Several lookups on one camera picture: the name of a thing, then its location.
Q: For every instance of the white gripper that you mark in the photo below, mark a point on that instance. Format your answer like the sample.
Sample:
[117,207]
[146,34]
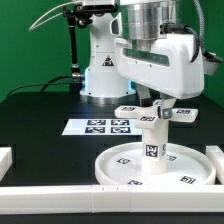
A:
[181,78]

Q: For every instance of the white cross-shaped table base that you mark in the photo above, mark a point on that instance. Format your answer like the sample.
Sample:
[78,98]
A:
[145,117]

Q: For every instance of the white round table top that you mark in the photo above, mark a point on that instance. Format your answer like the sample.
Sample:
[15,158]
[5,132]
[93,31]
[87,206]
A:
[125,164]

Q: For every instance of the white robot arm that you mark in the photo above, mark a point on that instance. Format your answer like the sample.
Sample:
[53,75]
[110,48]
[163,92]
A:
[142,41]

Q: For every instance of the white marker sheet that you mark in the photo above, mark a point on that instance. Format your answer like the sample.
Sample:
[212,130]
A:
[93,127]

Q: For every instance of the white right block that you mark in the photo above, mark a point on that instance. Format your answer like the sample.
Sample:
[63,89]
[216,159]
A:
[216,156]

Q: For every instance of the white block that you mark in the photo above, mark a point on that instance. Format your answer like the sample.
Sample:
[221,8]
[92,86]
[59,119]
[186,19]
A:
[5,160]
[216,156]

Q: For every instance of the white left block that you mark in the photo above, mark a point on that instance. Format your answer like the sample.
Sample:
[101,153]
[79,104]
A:
[5,160]

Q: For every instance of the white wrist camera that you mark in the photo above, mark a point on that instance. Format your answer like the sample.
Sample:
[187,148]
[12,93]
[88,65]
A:
[211,62]

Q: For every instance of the white front rail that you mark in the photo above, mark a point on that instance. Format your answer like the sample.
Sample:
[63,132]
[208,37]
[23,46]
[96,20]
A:
[100,198]

